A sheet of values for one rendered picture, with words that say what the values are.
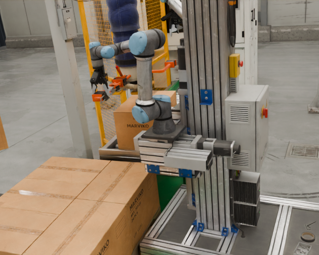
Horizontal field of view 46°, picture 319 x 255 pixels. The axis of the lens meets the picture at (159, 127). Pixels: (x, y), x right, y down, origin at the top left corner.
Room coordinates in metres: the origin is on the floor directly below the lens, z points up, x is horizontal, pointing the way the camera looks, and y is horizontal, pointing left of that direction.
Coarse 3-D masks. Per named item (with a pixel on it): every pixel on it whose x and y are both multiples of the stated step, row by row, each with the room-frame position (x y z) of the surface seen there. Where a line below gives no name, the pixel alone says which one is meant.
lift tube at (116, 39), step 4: (108, 8) 2.96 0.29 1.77; (112, 32) 2.96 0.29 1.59; (116, 32) 2.91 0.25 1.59; (120, 32) 2.89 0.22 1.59; (124, 32) 2.89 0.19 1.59; (128, 32) 2.89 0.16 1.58; (132, 32) 2.91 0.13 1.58; (116, 36) 2.92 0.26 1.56; (120, 36) 2.90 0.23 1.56; (124, 36) 2.89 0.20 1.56; (128, 36) 2.89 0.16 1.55; (116, 40) 2.91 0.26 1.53; (120, 40) 2.89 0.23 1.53; (124, 40) 2.89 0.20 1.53; (116, 56) 2.93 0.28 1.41; (120, 56) 2.90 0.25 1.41; (124, 56) 2.89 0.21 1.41; (128, 56) 2.89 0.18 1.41; (132, 56) 2.89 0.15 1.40; (116, 64) 2.96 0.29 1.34; (132, 64) 2.89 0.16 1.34; (136, 64) 2.90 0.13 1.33
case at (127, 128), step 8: (136, 96) 3.34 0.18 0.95; (128, 104) 3.11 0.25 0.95; (176, 104) 3.38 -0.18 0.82; (120, 112) 2.92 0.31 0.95; (128, 112) 2.90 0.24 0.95; (120, 120) 2.93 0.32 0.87; (128, 120) 2.91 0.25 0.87; (152, 120) 2.84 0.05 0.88; (120, 128) 2.93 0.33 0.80; (128, 128) 2.91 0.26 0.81; (136, 128) 2.89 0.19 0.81; (144, 128) 2.86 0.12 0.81; (120, 136) 2.93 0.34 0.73; (128, 136) 2.91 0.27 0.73; (120, 144) 2.94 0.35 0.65; (128, 144) 2.91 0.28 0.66
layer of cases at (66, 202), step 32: (64, 160) 2.96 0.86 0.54; (96, 160) 2.89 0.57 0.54; (32, 192) 2.45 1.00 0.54; (64, 192) 2.41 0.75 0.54; (96, 192) 2.36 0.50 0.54; (128, 192) 2.31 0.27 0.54; (0, 224) 2.08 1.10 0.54; (32, 224) 2.04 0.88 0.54; (64, 224) 2.00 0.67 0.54; (96, 224) 1.97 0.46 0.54; (128, 224) 2.15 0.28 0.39
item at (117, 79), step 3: (114, 78) 2.78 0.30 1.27; (117, 78) 2.79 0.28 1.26; (120, 78) 2.78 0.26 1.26; (123, 78) 2.77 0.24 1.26; (126, 78) 2.76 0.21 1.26; (114, 81) 2.72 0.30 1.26; (117, 81) 2.72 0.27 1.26; (120, 81) 2.71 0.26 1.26; (123, 81) 2.71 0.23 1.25; (126, 81) 2.77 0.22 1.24; (123, 84) 2.71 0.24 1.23
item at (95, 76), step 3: (99, 69) 2.42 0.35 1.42; (93, 72) 2.41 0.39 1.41; (96, 72) 2.40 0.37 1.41; (99, 72) 2.40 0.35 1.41; (93, 75) 2.38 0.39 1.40; (96, 75) 2.37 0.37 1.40; (99, 75) 2.39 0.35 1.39; (93, 78) 2.34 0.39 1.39; (96, 78) 2.34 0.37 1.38; (90, 81) 2.34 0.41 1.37; (93, 81) 2.33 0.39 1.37; (96, 81) 2.33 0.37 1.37
